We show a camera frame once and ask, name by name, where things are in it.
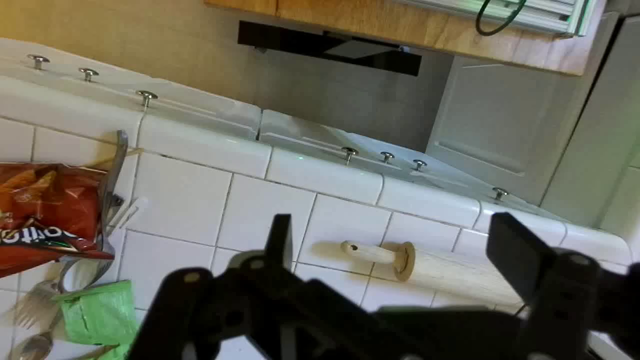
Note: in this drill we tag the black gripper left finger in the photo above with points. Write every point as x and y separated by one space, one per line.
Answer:
281 241

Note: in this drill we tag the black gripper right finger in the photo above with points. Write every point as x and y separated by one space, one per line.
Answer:
521 253

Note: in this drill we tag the green sachet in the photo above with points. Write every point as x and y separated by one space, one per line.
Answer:
100 316

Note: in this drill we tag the metal lower cabinet knob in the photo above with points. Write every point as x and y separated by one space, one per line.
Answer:
501 193
38 61
386 157
146 96
418 164
350 152
88 72

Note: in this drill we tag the wooden rolling pin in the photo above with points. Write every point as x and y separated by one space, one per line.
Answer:
373 254

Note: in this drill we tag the grey cabinet panel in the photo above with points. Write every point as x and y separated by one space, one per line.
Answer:
501 127

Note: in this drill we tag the black rectangular bar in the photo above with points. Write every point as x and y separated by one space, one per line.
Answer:
327 42

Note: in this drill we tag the red chips bag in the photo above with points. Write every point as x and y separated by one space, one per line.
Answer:
46 213

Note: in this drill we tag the wooden base platform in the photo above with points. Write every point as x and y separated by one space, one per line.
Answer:
427 31

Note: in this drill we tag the metal fork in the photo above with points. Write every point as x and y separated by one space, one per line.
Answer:
40 306

